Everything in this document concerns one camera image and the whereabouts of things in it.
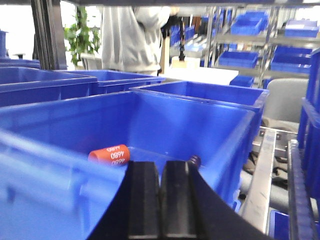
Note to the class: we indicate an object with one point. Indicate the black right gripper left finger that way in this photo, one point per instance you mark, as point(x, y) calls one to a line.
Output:
point(133, 214)

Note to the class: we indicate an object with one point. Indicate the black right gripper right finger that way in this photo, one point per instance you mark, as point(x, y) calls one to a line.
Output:
point(191, 210)

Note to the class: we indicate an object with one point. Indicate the orange cylindrical capacitor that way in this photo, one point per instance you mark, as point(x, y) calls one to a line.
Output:
point(116, 155)

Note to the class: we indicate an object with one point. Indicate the blue plastic bin front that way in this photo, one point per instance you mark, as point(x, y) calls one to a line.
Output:
point(50, 190)

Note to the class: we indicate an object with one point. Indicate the blue plastic bin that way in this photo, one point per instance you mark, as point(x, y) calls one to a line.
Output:
point(112, 81)
point(22, 85)
point(247, 98)
point(50, 190)

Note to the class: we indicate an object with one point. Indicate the blue plastic bin behind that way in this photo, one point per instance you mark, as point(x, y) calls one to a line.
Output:
point(247, 98)

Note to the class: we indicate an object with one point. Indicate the blue plastic bin left rear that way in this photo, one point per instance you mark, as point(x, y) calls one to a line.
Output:
point(112, 81)

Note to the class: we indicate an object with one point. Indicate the blue bin right stack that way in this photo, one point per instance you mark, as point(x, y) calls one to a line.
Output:
point(309, 129)

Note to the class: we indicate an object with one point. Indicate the grey chair back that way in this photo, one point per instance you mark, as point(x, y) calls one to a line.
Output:
point(284, 102)

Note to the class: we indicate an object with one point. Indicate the person in grey hoodie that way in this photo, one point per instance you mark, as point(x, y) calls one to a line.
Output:
point(132, 37)

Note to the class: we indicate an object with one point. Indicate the green potted plant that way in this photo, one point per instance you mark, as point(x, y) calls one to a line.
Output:
point(82, 39)

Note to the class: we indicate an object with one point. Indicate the grey background shelving rack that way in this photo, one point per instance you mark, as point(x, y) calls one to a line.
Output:
point(266, 42)

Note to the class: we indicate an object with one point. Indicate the metal shelf rail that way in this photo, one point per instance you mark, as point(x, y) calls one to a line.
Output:
point(256, 205)

